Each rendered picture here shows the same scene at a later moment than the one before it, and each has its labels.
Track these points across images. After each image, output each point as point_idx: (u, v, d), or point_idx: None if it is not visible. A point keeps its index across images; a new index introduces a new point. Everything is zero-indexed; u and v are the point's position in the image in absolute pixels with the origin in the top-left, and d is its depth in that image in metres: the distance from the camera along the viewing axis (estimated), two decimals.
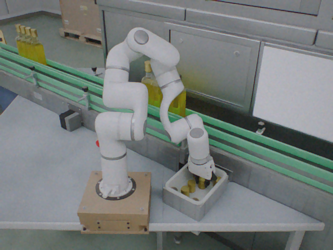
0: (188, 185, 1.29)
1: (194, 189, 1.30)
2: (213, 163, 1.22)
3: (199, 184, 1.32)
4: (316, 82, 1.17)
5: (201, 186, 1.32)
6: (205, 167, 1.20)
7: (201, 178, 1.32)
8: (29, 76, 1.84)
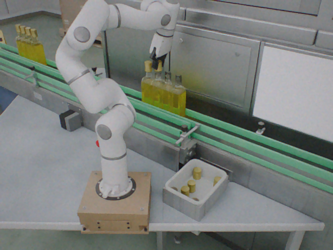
0: (188, 185, 1.29)
1: (194, 189, 1.30)
2: None
3: (160, 67, 1.44)
4: (316, 82, 1.17)
5: (161, 67, 1.44)
6: (173, 36, 1.37)
7: None
8: (29, 76, 1.84)
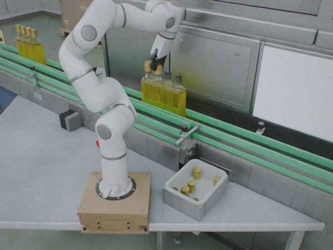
0: (188, 185, 1.29)
1: (194, 189, 1.30)
2: None
3: (161, 70, 1.45)
4: (316, 82, 1.17)
5: (161, 70, 1.46)
6: (174, 38, 1.38)
7: (157, 65, 1.44)
8: (29, 76, 1.84)
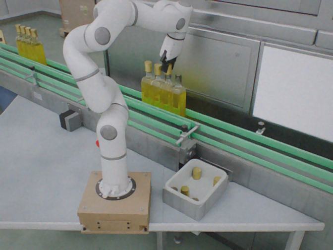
0: (170, 67, 1.40)
1: None
2: None
3: (160, 71, 1.45)
4: (316, 82, 1.17)
5: (161, 70, 1.46)
6: (184, 39, 1.34)
7: (157, 65, 1.44)
8: (29, 76, 1.84)
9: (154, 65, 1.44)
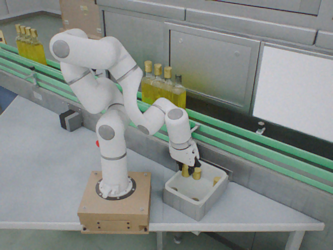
0: (170, 70, 1.41)
1: None
2: (195, 148, 1.11)
3: (160, 71, 1.45)
4: (316, 82, 1.17)
5: (161, 70, 1.46)
6: (187, 152, 1.09)
7: (157, 65, 1.44)
8: (29, 76, 1.84)
9: (154, 65, 1.44)
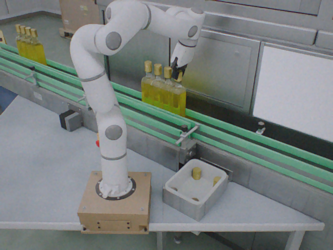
0: (170, 70, 1.41)
1: None
2: None
3: (160, 71, 1.45)
4: (316, 82, 1.17)
5: (161, 70, 1.46)
6: None
7: (157, 65, 1.44)
8: (29, 76, 1.84)
9: (154, 65, 1.44)
